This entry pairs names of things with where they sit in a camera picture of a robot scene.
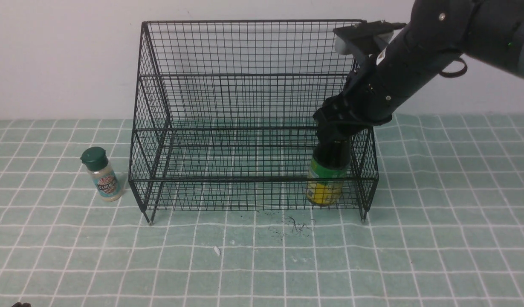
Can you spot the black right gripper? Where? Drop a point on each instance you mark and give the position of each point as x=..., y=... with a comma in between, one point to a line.
x=385, y=79

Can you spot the soy sauce bottle orange cap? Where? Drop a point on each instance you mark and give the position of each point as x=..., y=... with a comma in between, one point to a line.
x=329, y=167

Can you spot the seasoning shaker green cap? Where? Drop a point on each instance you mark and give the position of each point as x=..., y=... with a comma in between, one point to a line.
x=102, y=173

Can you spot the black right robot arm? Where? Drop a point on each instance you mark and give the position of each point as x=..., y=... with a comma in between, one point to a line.
x=491, y=31

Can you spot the green checkered tablecloth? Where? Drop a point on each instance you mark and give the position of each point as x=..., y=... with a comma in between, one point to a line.
x=446, y=228

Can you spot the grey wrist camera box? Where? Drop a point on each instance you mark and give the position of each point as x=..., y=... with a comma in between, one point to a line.
x=364, y=38

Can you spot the black wire mesh shelf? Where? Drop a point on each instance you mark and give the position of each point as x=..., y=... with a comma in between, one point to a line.
x=223, y=116

